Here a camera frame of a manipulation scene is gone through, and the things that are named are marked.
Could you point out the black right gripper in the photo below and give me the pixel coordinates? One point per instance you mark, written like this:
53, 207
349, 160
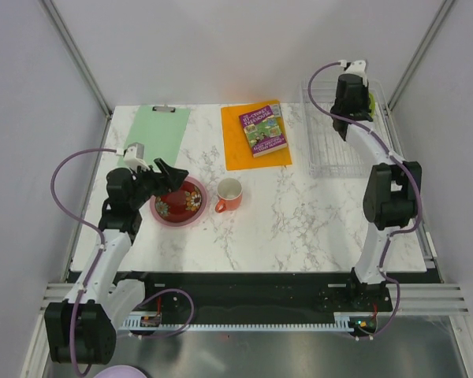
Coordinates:
364, 91

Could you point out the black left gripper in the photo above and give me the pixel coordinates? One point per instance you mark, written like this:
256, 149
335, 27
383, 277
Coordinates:
174, 176

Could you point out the lime green plate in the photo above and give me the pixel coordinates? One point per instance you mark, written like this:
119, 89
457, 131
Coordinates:
372, 104

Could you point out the red floral plate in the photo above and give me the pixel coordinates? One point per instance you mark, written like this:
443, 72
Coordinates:
179, 206

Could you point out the pink plate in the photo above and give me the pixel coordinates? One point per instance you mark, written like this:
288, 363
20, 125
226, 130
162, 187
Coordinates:
195, 218

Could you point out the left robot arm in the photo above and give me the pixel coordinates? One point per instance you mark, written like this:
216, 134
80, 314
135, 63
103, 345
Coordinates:
82, 327

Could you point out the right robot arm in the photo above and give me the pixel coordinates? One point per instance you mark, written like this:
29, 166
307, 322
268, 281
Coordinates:
391, 198

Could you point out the green clipboard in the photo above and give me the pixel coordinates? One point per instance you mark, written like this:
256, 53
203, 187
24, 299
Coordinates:
161, 132

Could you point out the orange ceramic mug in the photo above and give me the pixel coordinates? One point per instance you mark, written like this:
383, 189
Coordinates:
230, 194

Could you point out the orange cutting mat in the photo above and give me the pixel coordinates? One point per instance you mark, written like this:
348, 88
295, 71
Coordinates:
238, 154

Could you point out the purple treehouse book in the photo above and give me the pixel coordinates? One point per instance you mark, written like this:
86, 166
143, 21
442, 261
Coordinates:
263, 131

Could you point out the lilac round object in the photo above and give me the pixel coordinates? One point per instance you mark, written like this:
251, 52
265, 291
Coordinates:
121, 371

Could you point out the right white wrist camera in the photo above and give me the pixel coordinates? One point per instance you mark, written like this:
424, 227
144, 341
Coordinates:
357, 68

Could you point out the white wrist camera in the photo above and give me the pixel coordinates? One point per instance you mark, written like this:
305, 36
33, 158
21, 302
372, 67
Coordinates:
132, 157
357, 68

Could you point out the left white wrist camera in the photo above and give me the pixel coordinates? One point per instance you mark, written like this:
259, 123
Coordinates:
132, 157

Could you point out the white wire dish rack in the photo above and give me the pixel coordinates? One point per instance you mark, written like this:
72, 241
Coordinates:
328, 155

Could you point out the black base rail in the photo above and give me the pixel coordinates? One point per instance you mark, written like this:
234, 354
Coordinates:
255, 298

